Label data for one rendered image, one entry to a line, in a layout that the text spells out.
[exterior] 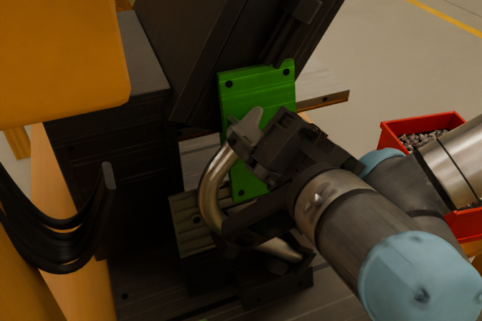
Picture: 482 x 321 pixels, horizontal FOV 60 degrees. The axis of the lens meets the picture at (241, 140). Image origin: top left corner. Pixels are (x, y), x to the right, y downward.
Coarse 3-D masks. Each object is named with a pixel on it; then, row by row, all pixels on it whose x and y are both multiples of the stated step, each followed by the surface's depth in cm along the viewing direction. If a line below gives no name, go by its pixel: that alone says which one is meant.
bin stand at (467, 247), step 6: (480, 240) 92; (462, 246) 91; (468, 246) 91; (474, 246) 91; (480, 246) 91; (468, 252) 90; (474, 252) 90; (480, 252) 92; (468, 258) 91; (474, 258) 108; (480, 258) 106; (474, 264) 109; (480, 264) 107; (480, 270) 107
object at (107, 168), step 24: (0, 168) 40; (0, 192) 39; (96, 192) 45; (0, 216) 37; (24, 216) 43; (48, 216) 47; (72, 216) 48; (96, 216) 44; (24, 240) 40; (48, 240) 45; (72, 240) 47; (96, 240) 44; (48, 264) 42; (72, 264) 44
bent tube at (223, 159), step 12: (216, 156) 58; (228, 156) 57; (216, 168) 57; (228, 168) 58; (204, 180) 58; (216, 180) 58; (204, 192) 58; (216, 192) 59; (204, 204) 59; (216, 204) 60; (204, 216) 60; (216, 216) 60; (216, 228) 61; (276, 240) 67; (276, 252) 67; (288, 252) 68; (300, 252) 70
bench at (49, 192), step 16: (32, 128) 110; (32, 144) 105; (48, 144) 105; (32, 160) 100; (48, 160) 100; (32, 176) 96; (48, 176) 96; (32, 192) 92; (48, 192) 92; (64, 192) 92; (48, 208) 89; (64, 208) 89; (80, 224) 86; (80, 272) 77; (96, 272) 77; (64, 288) 75; (80, 288) 75; (96, 288) 75; (112, 288) 75; (64, 304) 72; (80, 304) 72; (96, 304) 72; (112, 304) 72; (80, 320) 70; (96, 320) 70; (112, 320) 70
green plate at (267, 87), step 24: (240, 72) 57; (264, 72) 58; (288, 72) 59; (240, 96) 58; (264, 96) 59; (288, 96) 61; (264, 120) 61; (240, 168) 63; (240, 192) 64; (264, 192) 66
